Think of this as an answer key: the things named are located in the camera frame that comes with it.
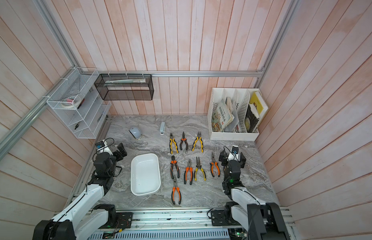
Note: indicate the illustrated history book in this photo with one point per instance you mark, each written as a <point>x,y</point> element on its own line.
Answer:
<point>221,117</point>

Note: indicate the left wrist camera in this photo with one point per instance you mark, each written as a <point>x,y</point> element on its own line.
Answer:
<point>102,146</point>

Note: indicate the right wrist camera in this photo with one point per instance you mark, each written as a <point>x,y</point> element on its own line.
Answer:
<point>234,153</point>

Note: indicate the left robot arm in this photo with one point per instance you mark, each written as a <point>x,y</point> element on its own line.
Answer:
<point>82,218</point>

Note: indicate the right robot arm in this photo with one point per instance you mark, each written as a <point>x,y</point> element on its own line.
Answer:
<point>262,220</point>

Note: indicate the black mesh wall basket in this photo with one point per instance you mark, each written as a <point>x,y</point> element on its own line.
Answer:
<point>125,87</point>

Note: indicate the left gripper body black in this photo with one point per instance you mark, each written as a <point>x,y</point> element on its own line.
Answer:
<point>119,156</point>

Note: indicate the yellow book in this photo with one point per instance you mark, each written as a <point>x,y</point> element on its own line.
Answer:
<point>258,101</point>

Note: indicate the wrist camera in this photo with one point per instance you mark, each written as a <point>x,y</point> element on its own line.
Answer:
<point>102,146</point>
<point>234,153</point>

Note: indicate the white file organizer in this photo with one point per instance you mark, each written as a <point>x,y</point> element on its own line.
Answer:
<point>237,101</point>

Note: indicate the white plastic storage box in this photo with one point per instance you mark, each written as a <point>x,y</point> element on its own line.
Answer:
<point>145,175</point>

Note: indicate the yellow black combination pliers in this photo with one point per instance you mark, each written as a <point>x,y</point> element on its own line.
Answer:
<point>173,144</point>

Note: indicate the black book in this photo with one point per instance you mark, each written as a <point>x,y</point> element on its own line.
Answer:
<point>251,118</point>

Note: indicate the tape roll on shelf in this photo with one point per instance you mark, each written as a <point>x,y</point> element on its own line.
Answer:
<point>71,102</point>

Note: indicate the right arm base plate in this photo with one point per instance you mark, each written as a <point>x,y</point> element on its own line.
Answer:
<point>219,218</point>

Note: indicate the white wire wall shelf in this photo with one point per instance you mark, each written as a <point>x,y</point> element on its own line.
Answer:
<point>86,121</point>

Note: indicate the orange black small pliers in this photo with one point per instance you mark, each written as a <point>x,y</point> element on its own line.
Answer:
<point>184,141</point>

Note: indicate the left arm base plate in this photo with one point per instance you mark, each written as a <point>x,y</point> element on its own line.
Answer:
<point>121,220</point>

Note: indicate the light blue round clock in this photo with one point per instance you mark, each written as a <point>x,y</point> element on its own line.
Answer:
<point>136,133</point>

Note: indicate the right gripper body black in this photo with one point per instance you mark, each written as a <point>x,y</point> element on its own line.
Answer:
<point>225,161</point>

